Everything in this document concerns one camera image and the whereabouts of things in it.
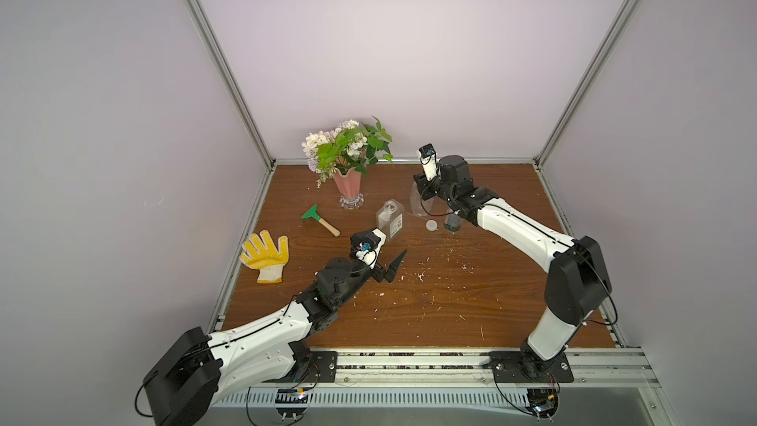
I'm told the round clear bottle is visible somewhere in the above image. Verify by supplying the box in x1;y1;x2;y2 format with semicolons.
409;183;435;218
444;213;463;233

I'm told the white cap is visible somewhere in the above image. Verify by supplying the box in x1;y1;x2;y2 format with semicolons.
425;220;439;232

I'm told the round clear bottle front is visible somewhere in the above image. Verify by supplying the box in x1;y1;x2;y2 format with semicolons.
444;213;463;233

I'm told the square clear bottle with label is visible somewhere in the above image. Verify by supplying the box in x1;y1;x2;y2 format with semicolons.
377;199;404;244

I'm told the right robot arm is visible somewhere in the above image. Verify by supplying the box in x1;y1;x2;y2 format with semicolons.
414;144;612;377

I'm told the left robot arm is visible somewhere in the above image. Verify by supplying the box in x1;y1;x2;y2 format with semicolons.
140;250;403;425

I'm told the pink vase with flowers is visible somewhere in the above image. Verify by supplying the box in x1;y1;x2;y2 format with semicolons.
302;116;394;210

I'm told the yellow work glove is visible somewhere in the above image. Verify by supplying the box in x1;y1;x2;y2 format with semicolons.
239;230;290;284

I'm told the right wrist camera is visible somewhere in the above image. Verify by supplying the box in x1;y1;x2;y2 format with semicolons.
418;143;439;181

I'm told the green scraper wooden handle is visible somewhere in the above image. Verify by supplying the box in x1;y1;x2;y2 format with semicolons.
302;204;341;238

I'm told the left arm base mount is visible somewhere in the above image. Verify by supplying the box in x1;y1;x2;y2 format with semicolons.
265;350;338;384

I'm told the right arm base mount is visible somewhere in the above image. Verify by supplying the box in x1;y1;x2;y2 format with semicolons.
483;351;575;384

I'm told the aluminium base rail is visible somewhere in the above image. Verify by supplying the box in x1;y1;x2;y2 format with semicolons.
176;347;660;409

